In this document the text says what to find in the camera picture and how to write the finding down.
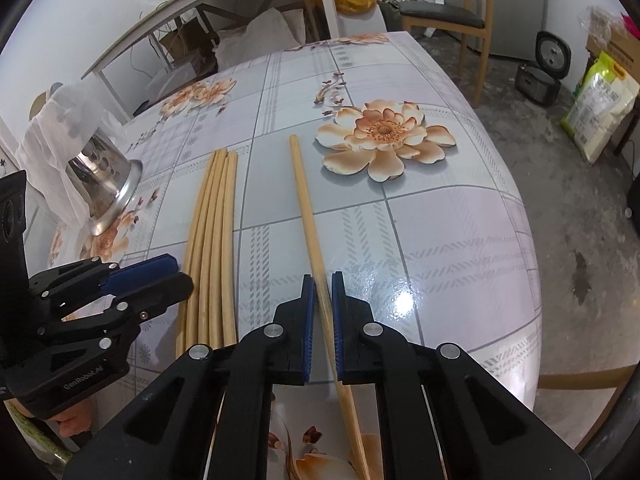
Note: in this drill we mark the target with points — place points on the white and green rice bag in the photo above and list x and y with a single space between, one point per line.
597 105

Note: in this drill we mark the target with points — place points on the steel chopstick holder with bag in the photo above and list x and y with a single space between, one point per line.
55 130

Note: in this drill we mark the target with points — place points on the grey refrigerator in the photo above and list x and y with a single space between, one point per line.
515 5

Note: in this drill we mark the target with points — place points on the steel utensil holder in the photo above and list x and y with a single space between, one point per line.
107 180

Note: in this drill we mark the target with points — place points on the pink crumpled bag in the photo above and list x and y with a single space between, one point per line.
631 22

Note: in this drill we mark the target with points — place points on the dark green bag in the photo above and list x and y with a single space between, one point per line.
391 10

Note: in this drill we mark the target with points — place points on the tan wooden chopstick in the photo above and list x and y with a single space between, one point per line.
304 195

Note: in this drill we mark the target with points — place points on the bundle of wooden chopsticks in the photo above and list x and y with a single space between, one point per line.
212 260

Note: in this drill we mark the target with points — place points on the person's left hand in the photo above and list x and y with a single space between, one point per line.
70 419

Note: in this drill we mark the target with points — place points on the floral checked tablecloth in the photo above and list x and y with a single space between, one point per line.
425 240

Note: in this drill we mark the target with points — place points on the wooden chair with dark seat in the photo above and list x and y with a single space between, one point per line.
440 12

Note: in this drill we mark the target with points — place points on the black box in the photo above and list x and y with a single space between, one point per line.
634 200

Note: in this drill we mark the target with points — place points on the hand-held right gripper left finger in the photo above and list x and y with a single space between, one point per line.
308 330

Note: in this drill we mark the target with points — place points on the large cardboard box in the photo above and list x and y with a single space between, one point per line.
622 40

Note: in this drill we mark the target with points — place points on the white sack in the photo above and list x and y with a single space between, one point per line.
260 35

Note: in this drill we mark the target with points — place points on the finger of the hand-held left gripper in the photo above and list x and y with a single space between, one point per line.
145 266
165 290

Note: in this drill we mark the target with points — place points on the black rice cooker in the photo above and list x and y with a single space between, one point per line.
542 77

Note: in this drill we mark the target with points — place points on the small cardboard box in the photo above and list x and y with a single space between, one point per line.
187 40

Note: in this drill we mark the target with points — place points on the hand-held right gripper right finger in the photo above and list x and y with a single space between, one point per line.
338 330

